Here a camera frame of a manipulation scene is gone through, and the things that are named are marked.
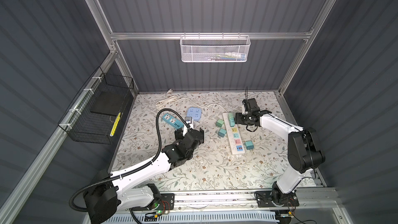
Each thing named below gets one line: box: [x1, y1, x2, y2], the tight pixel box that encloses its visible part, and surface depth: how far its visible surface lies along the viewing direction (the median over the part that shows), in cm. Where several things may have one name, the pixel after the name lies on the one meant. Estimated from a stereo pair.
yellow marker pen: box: [109, 112, 122, 137], surface depth 70 cm
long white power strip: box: [222, 112, 246, 156], surface depth 95 cm
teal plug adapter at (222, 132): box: [217, 128, 227, 138], surface depth 98 cm
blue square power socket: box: [186, 106, 202, 122], surface depth 107 cm
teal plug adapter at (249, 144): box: [244, 140, 254, 150], surface depth 93 cm
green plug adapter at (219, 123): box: [215, 119, 224, 128], surface depth 103 cm
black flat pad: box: [90, 91, 127, 117], surface depth 78 cm
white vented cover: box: [102, 212, 279, 224], surface depth 71 cm
